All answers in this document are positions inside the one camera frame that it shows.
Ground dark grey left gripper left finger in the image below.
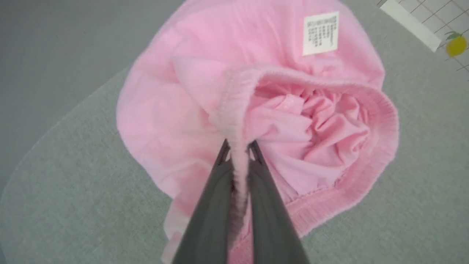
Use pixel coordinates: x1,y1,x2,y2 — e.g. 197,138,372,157
171,139,236,264

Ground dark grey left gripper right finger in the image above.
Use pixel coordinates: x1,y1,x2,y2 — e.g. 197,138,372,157
248,140,310,264

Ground pink garment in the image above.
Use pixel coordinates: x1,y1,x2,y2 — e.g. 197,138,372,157
117,0,400,264

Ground white flat strip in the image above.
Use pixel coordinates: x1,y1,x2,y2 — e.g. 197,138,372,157
380,0,442,53

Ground white grid cloth lemon print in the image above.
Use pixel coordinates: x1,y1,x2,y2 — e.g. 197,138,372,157
377,0,469,82

